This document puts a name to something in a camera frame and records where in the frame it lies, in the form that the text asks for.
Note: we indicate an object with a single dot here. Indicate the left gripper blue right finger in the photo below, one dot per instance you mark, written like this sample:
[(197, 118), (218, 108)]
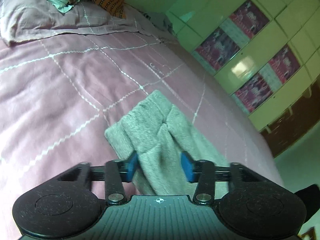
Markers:
[(201, 172)]

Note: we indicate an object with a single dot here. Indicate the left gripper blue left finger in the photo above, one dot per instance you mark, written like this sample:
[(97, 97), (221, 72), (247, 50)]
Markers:
[(118, 172)]

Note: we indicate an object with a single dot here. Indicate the grey fleece pant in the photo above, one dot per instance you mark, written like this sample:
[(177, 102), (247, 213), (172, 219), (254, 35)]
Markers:
[(158, 131)]

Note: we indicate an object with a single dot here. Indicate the brown wooden door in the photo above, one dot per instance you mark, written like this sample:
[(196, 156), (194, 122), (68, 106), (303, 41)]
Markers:
[(294, 123)]

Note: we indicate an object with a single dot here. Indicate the right red poster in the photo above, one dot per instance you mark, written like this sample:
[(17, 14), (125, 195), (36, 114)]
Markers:
[(268, 80)]

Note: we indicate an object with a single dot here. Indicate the red poster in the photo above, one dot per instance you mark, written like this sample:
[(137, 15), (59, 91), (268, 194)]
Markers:
[(268, 80), (231, 36)]

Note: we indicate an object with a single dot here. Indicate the pink checked bed sheet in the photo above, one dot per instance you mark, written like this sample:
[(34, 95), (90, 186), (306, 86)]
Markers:
[(60, 93)]

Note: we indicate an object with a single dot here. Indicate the left red poster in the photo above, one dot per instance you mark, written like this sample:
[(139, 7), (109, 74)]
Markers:
[(231, 36)]

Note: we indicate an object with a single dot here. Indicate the yellow-green wardrobe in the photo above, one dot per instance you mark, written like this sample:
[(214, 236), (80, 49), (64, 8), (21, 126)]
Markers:
[(292, 22)]

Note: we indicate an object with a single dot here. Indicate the grey crumpled cloth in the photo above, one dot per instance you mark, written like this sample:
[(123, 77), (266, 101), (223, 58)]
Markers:
[(160, 21)]

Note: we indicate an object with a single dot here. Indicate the pink pillow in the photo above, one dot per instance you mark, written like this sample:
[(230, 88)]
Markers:
[(29, 20)]

